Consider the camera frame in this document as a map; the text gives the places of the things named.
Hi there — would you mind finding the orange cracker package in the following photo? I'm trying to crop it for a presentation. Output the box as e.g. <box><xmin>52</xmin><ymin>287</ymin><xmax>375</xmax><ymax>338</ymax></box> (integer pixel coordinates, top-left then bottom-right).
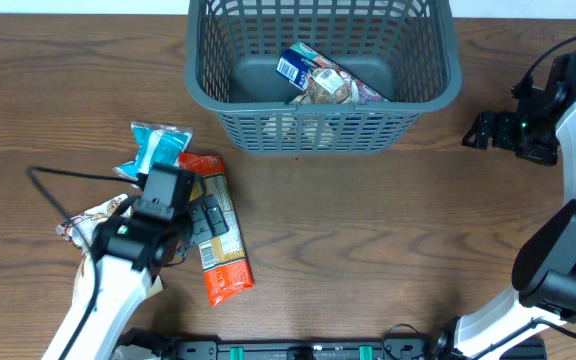
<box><xmin>178</xmin><ymin>152</ymin><xmax>254</xmax><ymax>307</ymax></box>

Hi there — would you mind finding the beige snack bag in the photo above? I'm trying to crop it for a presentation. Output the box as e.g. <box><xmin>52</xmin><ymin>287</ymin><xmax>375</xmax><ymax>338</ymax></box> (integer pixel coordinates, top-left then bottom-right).
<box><xmin>262</xmin><ymin>68</ymin><xmax>360</xmax><ymax>150</ymax></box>

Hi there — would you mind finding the blue tissue multipack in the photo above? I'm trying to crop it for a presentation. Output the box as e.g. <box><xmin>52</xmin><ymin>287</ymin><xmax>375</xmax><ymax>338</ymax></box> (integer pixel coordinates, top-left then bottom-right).
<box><xmin>276</xmin><ymin>42</ymin><xmax>388</xmax><ymax>105</ymax></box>

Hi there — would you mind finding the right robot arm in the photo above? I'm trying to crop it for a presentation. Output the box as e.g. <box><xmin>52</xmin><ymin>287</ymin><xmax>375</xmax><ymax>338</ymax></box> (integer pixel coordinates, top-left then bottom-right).
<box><xmin>428</xmin><ymin>52</ymin><xmax>576</xmax><ymax>359</ymax></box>

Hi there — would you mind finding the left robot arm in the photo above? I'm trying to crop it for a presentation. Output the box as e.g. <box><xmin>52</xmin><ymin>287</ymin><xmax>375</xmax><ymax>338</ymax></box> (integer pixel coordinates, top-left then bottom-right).
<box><xmin>44</xmin><ymin>163</ymin><xmax>228</xmax><ymax>359</ymax></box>

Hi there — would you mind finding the blue white snack packet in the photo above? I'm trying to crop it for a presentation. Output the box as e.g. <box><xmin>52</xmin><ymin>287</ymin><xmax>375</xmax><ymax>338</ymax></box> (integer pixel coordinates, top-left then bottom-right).
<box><xmin>114</xmin><ymin>122</ymin><xmax>193</xmax><ymax>180</ymax></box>

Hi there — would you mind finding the grey plastic basket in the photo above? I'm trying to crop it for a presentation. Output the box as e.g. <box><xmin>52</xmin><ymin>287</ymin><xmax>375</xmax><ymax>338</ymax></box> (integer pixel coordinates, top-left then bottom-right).
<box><xmin>185</xmin><ymin>0</ymin><xmax>462</xmax><ymax>155</ymax></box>

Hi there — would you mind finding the white brown snack bag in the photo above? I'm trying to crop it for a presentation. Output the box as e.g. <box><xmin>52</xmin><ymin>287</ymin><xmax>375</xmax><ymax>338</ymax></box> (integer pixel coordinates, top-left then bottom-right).
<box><xmin>55</xmin><ymin>193</ymin><xmax>164</xmax><ymax>301</ymax></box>

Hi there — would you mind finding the right black cable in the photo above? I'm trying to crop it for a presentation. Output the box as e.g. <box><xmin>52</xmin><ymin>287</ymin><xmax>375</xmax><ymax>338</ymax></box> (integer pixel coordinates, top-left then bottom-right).
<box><xmin>517</xmin><ymin>32</ymin><xmax>576</xmax><ymax>91</ymax></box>

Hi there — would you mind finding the black cable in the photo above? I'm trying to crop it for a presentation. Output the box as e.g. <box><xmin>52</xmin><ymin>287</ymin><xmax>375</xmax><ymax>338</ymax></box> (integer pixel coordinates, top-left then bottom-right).
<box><xmin>517</xmin><ymin>32</ymin><xmax>576</xmax><ymax>91</ymax></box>
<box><xmin>26</xmin><ymin>166</ymin><xmax>142</xmax><ymax>360</ymax></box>

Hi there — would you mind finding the left black cable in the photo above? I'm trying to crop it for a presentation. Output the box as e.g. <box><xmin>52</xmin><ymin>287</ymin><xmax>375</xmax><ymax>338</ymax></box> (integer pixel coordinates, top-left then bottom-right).
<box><xmin>26</xmin><ymin>166</ymin><xmax>142</xmax><ymax>360</ymax></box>

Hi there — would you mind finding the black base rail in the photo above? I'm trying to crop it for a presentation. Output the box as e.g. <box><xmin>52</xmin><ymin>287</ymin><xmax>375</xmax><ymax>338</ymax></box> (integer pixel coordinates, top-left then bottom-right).
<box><xmin>110</xmin><ymin>329</ymin><xmax>431</xmax><ymax>360</ymax></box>

